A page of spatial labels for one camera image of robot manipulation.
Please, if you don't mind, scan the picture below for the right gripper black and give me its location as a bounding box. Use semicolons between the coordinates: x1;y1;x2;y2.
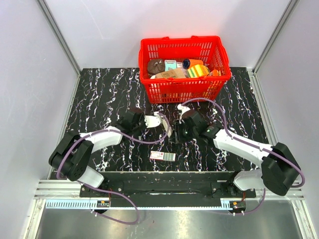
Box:
169;120;198;143

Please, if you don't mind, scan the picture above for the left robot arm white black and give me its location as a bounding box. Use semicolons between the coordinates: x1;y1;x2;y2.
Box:
48;108;172;197

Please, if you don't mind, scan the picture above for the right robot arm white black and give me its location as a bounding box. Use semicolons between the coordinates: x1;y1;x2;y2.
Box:
173;104;301;197

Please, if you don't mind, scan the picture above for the teal small box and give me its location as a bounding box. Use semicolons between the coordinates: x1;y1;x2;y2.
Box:
164;60;177;71

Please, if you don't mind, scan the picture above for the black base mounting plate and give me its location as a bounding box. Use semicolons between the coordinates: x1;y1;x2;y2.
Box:
79;171;257;200

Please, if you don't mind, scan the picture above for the brown cardboard box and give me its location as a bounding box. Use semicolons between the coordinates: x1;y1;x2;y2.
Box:
151;68;185;79

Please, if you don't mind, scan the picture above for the yellow green striped package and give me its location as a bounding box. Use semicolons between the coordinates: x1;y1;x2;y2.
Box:
187;64;210;78

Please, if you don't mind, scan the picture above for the red plastic basket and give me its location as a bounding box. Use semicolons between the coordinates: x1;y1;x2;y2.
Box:
139;36;231;104

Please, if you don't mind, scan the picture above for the orange bottle blue cap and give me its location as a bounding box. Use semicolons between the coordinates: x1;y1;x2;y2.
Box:
182;58;204;69

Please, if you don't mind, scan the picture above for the red white staple box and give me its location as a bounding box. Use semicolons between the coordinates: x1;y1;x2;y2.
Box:
150;151;176;162

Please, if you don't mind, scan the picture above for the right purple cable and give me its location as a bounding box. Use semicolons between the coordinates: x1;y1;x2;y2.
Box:
180;97;306;215

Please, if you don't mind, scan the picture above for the brown round item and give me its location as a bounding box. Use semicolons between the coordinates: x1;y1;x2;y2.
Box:
147;59;165;75

